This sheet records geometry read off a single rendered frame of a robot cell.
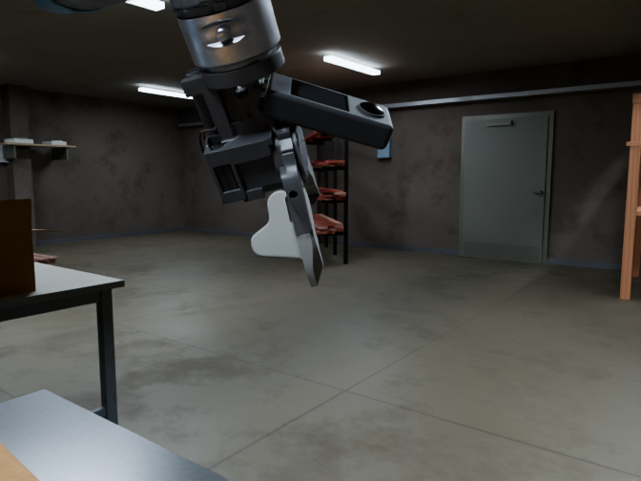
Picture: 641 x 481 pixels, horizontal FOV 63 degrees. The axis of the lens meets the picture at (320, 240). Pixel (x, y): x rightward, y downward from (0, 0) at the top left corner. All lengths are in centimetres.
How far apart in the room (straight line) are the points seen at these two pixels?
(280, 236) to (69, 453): 56
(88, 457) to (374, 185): 868
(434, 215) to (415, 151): 111
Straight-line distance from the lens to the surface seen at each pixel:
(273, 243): 48
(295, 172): 45
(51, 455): 93
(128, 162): 1195
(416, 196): 897
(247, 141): 47
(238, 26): 43
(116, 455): 89
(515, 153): 833
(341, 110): 46
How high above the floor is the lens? 124
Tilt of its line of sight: 7 degrees down
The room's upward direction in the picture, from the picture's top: straight up
